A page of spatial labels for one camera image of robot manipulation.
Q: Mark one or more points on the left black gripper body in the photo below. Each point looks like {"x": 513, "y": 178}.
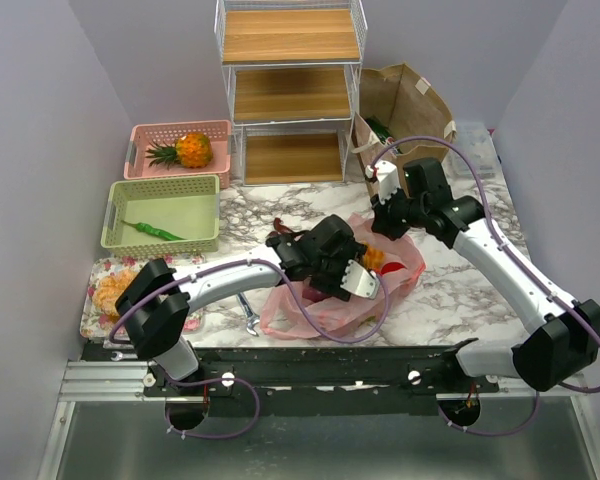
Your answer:
{"x": 328, "y": 275}

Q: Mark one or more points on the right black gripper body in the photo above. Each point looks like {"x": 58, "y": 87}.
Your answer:
{"x": 394, "y": 213}

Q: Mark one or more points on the pink plastic bag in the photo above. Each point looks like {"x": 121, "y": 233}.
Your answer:
{"x": 281, "y": 317}

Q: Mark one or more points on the brown paper grocery bag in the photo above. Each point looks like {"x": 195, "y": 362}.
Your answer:
{"x": 402, "y": 100}

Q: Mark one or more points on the purple eggplant toy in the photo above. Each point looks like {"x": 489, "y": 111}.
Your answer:
{"x": 313, "y": 295}

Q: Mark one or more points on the red tomato toy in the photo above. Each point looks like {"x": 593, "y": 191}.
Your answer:
{"x": 391, "y": 267}

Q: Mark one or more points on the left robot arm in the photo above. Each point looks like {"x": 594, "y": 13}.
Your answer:
{"x": 155, "y": 305}

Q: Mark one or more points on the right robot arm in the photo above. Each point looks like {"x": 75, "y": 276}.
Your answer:
{"x": 562, "y": 332}

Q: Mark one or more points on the silver open-end wrench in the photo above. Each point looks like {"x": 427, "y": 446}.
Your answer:
{"x": 252, "y": 319}

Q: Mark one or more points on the clear plastic organizer box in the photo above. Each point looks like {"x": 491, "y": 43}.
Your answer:
{"x": 475, "y": 142}

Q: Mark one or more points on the green plastic basket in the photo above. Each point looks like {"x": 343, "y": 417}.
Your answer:
{"x": 186, "y": 206}

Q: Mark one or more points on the pink plastic basket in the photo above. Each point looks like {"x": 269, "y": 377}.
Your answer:
{"x": 137, "y": 164}

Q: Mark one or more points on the toy pineapple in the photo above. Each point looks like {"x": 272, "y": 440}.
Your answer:
{"x": 193, "y": 150}

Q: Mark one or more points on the green chili pepper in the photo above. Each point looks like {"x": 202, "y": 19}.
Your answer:
{"x": 152, "y": 231}

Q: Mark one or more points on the orange bread toy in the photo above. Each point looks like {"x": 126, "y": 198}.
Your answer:
{"x": 109, "y": 289}

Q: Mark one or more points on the small silver wrench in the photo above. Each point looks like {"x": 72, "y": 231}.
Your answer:
{"x": 118, "y": 356}

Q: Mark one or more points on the floral tray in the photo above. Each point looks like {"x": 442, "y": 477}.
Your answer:
{"x": 95, "y": 325}

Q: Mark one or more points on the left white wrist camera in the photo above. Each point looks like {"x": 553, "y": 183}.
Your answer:
{"x": 358, "y": 281}

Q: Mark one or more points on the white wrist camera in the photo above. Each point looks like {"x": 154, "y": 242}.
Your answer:
{"x": 358, "y": 281}
{"x": 385, "y": 174}

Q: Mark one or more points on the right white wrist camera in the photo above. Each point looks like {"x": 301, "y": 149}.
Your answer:
{"x": 385, "y": 174}

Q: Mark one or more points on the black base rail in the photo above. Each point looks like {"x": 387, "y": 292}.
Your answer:
{"x": 295, "y": 382}

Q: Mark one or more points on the white wire wooden shelf rack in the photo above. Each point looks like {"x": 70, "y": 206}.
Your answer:
{"x": 291, "y": 71}

